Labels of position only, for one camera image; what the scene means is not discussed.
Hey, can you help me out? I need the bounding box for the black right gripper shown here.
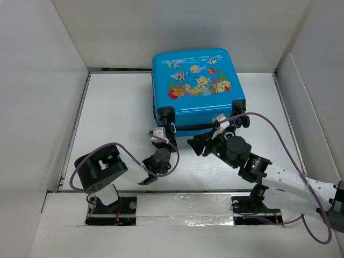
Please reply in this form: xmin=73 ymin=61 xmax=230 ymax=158
xmin=187 ymin=127 xmax=238 ymax=169

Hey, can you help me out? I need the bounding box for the blue child suitcase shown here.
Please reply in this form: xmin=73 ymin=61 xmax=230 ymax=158
xmin=152 ymin=48 xmax=246 ymax=137

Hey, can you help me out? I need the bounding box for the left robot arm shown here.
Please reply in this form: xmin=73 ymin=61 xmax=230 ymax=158
xmin=69 ymin=122 xmax=178 ymax=216

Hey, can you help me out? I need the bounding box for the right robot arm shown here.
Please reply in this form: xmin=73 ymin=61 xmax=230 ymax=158
xmin=187 ymin=133 xmax=343 ymax=232

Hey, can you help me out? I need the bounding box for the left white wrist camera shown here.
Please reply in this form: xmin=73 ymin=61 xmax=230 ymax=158
xmin=149 ymin=127 xmax=169 ymax=144

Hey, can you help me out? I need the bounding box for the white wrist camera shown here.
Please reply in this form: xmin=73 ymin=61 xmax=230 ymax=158
xmin=211 ymin=114 xmax=230 ymax=140
xmin=149 ymin=127 xmax=169 ymax=144

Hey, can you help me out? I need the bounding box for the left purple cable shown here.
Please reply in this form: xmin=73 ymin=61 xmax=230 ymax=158
xmin=69 ymin=135 xmax=180 ymax=218

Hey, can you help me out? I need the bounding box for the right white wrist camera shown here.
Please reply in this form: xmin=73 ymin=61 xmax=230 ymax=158
xmin=211 ymin=114 xmax=230 ymax=140

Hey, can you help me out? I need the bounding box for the metal base rail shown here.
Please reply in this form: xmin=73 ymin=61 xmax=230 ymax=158
xmin=50 ymin=192 xmax=283 ymax=228

